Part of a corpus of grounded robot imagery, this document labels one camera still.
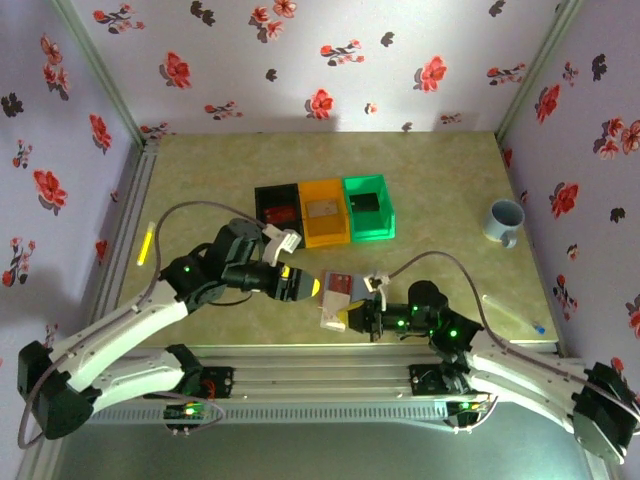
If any grey-blue ceramic mug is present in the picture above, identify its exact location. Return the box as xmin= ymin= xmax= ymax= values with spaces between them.
xmin=482 ymin=198 xmax=526 ymax=250

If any black plastic bin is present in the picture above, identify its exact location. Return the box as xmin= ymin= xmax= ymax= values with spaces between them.
xmin=253 ymin=182 xmax=305 ymax=237

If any grey left arm cable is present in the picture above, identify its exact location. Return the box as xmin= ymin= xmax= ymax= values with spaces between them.
xmin=18 ymin=200 xmax=274 ymax=450

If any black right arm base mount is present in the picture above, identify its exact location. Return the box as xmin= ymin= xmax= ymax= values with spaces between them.
xmin=408 ymin=363 xmax=481 ymax=397

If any clear pen with blue cap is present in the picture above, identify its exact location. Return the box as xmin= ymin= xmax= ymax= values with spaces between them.
xmin=481 ymin=293 xmax=547 ymax=335

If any white credit card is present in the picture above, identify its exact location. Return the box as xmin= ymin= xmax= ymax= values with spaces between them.
xmin=319 ymin=292 xmax=350 ymax=332

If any green plastic bin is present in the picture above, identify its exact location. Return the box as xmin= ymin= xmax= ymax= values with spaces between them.
xmin=342 ymin=173 xmax=399 ymax=244

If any aluminium corner post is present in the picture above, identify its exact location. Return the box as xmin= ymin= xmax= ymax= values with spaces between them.
xmin=497 ymin=0 xmax=586 ymax=141
xmin=49 ymin=0 xmax=147 ymax=146

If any short aluminium side rail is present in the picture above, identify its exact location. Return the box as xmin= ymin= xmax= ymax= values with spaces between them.
xmin=92 ymin=139 xmax=161 ymax=346

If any gold credit card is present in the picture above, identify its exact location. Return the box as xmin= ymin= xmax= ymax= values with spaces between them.
xmin=305 ymin=199 xmax=340 ymax=219

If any black credit card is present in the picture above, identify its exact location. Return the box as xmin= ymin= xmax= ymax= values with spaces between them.
xmin=349 ymin=193 xmax=382 ymax=217

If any yellow plastic bin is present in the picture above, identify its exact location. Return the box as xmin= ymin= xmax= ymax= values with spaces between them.
xmin=298 ymin=178 xmax=351 ymax=249

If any green controller circuit board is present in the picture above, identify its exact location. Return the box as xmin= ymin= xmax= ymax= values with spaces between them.
xmin=163 ymin=399 xmax=211 ymax=435
xmin=444 ymin=397 xmax=489 ymax=434

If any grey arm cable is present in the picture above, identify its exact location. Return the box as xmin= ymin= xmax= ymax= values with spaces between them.
xmin=18 ymin=200 xmax=274 ymax=450
xmin=387 ymin=251 xmax=640 ymax=411

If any long aluminium frame rail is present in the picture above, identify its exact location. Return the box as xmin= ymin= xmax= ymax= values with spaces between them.
xmin=44 ymin=343 xmax=591 ymax=402

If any slotted grey cable duct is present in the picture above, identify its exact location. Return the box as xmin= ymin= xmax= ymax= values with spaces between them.
xmin=89 ymin=403 xmax=454 ymax=426

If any yellow highlighter pen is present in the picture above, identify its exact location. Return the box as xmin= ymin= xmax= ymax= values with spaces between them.
xmin=136 ymin=221 xmax=156 ymax=267

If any grey right arm cable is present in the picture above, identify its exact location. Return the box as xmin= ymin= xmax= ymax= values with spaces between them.
xmin=387 ymin=251 xmax=640 ymax=411

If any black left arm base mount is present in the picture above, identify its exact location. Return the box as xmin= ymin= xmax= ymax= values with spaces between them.
xmin=143 ymin=366 xmax=235 ymax=400

